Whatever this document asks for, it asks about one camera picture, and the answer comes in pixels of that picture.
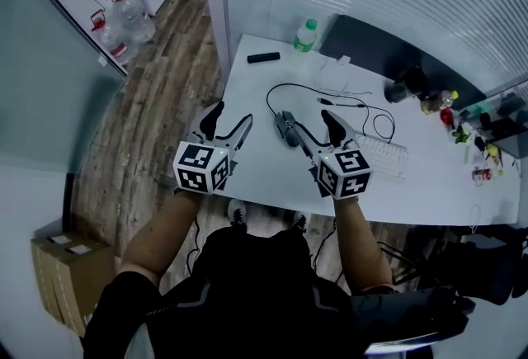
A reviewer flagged dark grey mouse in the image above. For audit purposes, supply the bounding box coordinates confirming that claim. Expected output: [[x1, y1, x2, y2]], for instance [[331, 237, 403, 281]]
[[274, 110, 301, 148]]

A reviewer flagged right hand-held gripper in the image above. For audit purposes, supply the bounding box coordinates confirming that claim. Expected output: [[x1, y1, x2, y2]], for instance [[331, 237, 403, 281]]
[[292, 109, 373, 201]]

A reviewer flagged person's left shoe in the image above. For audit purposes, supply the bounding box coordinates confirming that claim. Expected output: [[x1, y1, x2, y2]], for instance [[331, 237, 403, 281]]
[[226, 199, 248, 229]]

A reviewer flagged small white flower plant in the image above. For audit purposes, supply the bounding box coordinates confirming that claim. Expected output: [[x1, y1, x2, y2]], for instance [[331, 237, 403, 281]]
[[451, 121, 474, 145]]

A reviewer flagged brown cardboard box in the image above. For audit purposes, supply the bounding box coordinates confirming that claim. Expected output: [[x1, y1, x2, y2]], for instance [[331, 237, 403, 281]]
[[31, 231, 116, 338]]

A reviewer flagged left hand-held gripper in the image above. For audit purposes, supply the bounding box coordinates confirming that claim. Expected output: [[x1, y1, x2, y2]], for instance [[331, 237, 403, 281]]
[[172, 100, 254, 196]]

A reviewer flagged black tumbler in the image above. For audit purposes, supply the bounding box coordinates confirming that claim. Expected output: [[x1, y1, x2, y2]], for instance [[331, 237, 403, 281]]
[[383, 67, 429, 105]]

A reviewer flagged person's right forearm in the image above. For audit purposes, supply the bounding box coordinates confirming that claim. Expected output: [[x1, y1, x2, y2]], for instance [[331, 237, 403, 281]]
[[332, 196, 393, 295]]

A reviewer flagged person's shoe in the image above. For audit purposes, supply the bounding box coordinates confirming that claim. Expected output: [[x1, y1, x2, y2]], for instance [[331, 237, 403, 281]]
[[226, 199, 248, 229], [292, 211, 309, 234]]

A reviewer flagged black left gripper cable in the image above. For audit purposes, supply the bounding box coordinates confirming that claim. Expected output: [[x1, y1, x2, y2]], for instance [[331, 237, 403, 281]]
[[186, 216, 202, 274]]

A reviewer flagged black office chair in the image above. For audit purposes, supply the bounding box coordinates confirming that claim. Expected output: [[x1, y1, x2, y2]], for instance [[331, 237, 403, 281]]
[[377, 224, 528, 307]]

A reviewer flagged person's right shoe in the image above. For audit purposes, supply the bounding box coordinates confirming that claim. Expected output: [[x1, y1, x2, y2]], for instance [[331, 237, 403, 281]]
[[292, 211, 309, 234]]

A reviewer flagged yellow desk clutter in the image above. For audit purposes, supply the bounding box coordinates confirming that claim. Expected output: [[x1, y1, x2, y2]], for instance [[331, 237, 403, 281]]
[[484, 142, 505, 177]]

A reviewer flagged green-capped water bottle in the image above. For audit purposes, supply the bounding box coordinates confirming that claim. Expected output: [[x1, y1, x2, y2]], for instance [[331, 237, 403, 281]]
[[292, 17, 318, 55]]

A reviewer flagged yellow-capped tea bottle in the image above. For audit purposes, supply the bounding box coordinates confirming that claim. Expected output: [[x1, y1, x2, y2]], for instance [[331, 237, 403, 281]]
[[420, 89, 460, 116]]

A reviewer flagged teal box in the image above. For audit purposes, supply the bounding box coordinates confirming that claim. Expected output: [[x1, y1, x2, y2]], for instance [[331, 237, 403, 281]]
[[468, 99, 502, 121]]

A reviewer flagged black curved cable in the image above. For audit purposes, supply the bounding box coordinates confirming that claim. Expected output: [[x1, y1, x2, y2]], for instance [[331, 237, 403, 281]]
[[266, 83, 397, 146]]

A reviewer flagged person's left forearm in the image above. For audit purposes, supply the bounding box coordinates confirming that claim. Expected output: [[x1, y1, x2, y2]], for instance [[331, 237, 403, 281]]
[[119, 190, 201, 288]]

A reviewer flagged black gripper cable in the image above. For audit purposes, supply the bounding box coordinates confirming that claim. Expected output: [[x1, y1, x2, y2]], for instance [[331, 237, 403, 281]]
[[311, 220, 337, 272], [186, 216, 202, 274]]

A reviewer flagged small black bar device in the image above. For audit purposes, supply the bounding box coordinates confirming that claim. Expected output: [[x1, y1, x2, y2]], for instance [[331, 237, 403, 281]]
[[246, 51, 281, 64]]

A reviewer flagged white cable loop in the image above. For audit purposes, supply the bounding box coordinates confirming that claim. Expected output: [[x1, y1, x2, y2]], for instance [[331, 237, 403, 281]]
[[469, 203, 484, 234]]

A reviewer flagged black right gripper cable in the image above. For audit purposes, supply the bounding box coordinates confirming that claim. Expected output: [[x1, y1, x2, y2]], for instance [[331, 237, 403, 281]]
[[311, 220, 337, 272]]

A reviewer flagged white keyboard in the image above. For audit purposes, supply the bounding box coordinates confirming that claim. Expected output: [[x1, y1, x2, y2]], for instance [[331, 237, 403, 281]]
[[354, 133, 409, 182]]

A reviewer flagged person's black clothing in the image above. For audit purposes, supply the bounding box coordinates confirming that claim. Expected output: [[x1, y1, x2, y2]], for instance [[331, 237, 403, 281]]
[[82, 224, 360, 359]]

